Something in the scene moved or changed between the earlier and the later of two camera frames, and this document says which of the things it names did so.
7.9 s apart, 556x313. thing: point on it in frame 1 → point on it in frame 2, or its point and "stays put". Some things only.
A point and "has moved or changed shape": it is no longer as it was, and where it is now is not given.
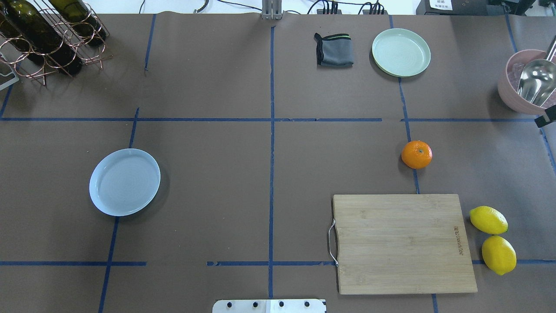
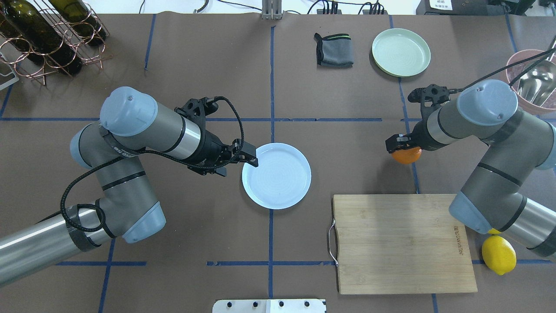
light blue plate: x=124 y=182 has moved or changed shape
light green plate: x=400 y=53 stays put
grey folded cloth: x=334 y=50 stays put
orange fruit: x=416 y=154 has moved or changed shape
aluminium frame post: x=271 y=10 stays put
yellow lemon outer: x=499 y=254 stays put
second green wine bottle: x=76 y=14 stays put
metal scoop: x=537 y=81 stays put
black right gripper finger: x=549 y=116 → x=420 y=137
